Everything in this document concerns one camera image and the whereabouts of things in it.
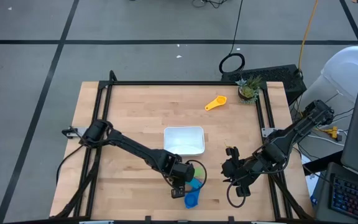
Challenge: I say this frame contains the black coiled cable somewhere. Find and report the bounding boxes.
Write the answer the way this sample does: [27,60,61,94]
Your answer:
[218,0,246,75]

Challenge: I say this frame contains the potted succulent plant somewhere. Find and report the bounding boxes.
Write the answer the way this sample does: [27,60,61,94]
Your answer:
[235,74,264,105]

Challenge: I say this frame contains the yellow measuring cup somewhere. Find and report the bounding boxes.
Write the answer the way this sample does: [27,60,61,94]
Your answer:
[204,95,228,112]

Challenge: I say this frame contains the backlit black keyboard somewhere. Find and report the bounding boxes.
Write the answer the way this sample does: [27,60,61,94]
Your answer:
[329,173,358,224]

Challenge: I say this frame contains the yellow hanging cable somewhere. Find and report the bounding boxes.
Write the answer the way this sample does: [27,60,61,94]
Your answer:
[297,0,319,73]

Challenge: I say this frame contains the light blue measuring cup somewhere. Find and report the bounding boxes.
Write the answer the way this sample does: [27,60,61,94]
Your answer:
[186,177,204,191]

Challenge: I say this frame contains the dark grey desk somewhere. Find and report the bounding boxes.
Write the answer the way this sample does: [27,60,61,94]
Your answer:
[303,151,358,224]

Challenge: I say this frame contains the grey metal mounting plate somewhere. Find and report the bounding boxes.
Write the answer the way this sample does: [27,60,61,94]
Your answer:
[62,126,88,139]
[260,126,277,139]

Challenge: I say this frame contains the black aluminium table frame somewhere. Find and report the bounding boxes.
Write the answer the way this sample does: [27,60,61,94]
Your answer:
[50,70,315,224]

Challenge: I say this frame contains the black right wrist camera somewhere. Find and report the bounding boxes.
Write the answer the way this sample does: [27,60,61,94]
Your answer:
[236,184,252,198]

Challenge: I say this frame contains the white plastic basket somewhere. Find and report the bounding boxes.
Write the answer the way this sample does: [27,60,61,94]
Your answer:
[163,126,206,157]

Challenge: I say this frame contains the black perforated computer case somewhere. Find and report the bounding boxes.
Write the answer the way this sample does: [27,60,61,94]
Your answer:
[221,63,308,105]

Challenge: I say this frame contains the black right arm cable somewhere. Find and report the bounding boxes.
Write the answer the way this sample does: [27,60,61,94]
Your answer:
[226,175,249,209]

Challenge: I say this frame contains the yellow power plug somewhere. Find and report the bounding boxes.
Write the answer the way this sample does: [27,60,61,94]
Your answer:
[319,125,339,140]

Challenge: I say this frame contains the black tangled floor cables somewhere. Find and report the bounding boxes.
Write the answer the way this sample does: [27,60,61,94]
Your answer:
[191,0,230,9]

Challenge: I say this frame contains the white plastic chair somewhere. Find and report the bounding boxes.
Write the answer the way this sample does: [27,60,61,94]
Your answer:
[300,45,358,133]

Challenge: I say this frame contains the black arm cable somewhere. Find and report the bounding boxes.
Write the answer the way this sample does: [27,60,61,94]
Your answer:
[226,175,249,209]
[183,159,208,189]

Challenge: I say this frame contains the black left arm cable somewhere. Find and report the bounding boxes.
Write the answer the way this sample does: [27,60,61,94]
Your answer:
[183,159,208,189]

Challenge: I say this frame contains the white cable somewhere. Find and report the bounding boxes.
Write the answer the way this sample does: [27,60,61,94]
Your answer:
[306,133,345,147]

